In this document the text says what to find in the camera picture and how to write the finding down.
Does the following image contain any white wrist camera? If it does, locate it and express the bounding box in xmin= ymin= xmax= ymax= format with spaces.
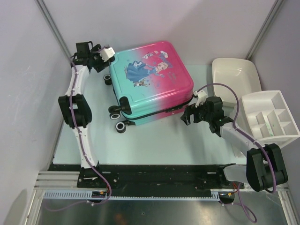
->
xmin=193 ymin=90 xmax=208 ymax=108
xmin=98 ymin=47 xmax=115 ymax=62

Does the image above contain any white divided organizer tray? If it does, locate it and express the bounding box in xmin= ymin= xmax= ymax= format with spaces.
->
xmin=236 ymin=90 xmax=300 ymax=148

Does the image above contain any left aluminium frame post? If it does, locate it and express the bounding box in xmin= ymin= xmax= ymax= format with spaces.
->
xmin=35 ymin=0 xmax=71 ymax=58

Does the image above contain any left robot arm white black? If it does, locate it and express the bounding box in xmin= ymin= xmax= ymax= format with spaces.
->
xmin=58 ymin=41 xmax=115 ymax=169

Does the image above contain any cream plastic basin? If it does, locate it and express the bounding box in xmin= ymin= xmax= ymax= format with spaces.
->
xmin=211 ymin=57 xmax=262 ymax=107

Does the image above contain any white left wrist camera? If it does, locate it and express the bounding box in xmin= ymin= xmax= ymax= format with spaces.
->
xmin=98 ymin=47 xmax=115 ymax=62

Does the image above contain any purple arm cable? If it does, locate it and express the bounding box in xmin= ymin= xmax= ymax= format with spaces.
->
xmin=194 ymin=83 xmax=277 ymax=223
xmin=44 ymin=44 xmax=112 ymax=213

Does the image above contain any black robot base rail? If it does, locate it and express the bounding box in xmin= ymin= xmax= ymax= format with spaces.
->
xmin=48 ymin=164 xmax=244 ymax=198

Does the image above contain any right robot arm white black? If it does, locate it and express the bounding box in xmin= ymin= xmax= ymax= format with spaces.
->
xmin=181 ymin=97 xmax=288 ymax=193

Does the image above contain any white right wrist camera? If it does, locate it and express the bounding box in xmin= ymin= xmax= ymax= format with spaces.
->
xmin=193 ymin=90 xmax=208 ymax=108

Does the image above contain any aluminium extrusion crossbar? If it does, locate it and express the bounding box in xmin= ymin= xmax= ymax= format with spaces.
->
xmin=35 ymin=171 xmax=79 ymax=189

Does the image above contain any white slotted cable duct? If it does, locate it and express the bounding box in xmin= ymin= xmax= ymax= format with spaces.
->
xmin=43 ymin=190 xmax=235 ymax=202

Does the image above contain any right aluminium frame post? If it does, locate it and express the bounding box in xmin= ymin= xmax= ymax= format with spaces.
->
xmin=245 ymin=0 xmax=286 ymax=60

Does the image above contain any aluminium frame post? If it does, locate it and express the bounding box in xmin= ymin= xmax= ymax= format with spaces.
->
xmin=245 ymin=0 xmax=286 ymax=60
xmin=35 ymin=0 xmax=71 ymax=58

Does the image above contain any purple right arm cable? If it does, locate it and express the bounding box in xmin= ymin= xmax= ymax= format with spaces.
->
xmin=194 ymin=83 xmax=277 ymax=223

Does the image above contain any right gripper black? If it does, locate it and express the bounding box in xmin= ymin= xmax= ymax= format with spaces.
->
xmin=180 ymin=98 xmax=212 ymax=126

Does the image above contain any pink and teal children's suitcase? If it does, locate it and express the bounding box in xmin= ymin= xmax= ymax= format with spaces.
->
xmin=104 ymin=41 xmax=194 ymax=133

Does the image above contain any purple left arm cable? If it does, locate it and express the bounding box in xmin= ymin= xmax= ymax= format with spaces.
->
xmin=44 ymin=44 xmax=112 ymax=213

